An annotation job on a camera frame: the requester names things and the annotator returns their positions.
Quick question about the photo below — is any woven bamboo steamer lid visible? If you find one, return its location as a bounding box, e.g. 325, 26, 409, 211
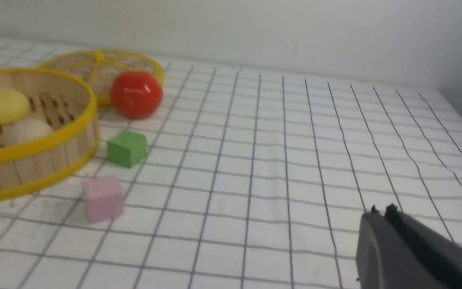
38, 49, 164, 108

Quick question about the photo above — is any pink foam cube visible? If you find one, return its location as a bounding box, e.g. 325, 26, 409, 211
82, 175, 124, 223

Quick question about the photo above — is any bamboo steamer tray yellow rim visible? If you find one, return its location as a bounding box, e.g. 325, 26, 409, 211
0, 68, 101, 201

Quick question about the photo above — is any green foam cube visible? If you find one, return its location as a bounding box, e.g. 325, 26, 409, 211
106, 130, 148, 168

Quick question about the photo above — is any beige steamed bun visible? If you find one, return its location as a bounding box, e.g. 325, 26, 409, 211
5, 118, 54, 147

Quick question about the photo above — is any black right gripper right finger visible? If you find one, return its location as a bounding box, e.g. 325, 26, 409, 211
384, 204, 462, 289

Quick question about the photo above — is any red plastic tomato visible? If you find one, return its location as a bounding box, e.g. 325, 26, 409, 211
109, 71, 164, 119

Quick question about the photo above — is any white grid tablecloth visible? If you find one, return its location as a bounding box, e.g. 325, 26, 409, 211
0, 58, 462, 289

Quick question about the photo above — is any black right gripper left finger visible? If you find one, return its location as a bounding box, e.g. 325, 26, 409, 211
355, 206, 450, 289

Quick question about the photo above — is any yellow steamed bun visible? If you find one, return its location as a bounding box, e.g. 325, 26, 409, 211
0, 90, 30, 125

